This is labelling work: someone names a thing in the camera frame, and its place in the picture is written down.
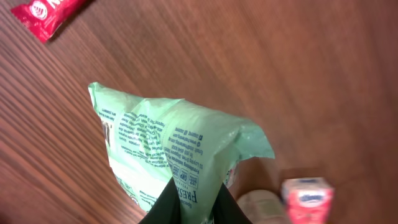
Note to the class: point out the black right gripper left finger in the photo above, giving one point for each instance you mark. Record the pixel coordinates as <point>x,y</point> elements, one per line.
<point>166,209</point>

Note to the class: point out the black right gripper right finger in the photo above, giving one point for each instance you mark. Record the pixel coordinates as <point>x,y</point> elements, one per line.
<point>225,209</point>

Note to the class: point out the green lidded small jar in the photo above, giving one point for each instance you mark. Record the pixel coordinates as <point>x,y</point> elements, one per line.
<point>263,207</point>

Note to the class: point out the teal wet wipes pack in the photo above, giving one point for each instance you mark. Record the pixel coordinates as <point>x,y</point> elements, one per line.
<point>150,141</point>

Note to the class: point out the red white tissue box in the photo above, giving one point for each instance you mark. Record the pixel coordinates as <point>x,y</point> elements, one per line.
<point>307,200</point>

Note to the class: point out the red coffee stick sachet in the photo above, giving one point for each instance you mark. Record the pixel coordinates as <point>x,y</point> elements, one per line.
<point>43,17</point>

